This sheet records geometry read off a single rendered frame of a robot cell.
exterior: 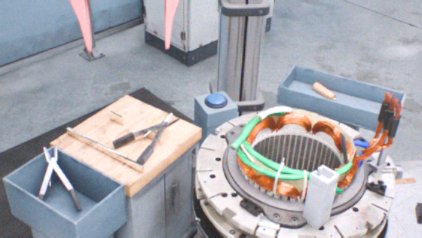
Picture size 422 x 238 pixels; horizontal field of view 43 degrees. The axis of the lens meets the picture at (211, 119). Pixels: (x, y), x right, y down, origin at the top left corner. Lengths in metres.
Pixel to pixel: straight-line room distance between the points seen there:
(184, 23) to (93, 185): 2.31
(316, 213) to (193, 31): 2.51
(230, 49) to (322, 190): 0.59
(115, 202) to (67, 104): 2.16
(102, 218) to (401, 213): 0.73
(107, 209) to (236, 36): 0.55
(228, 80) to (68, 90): 1.93
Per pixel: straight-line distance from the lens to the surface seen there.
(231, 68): 1.27
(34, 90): 3.18
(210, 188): 0.82
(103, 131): 0.99
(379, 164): 0.89
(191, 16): 3.14
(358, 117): 1.11
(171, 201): 1.03
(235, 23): 1.22
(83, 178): 0.95
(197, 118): 1.14
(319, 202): 0.75
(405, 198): 1.36
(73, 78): 3.24
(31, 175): 0.96
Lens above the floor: 1.66
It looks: 36 degrees down
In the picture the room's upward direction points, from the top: 2 degrees clockwise
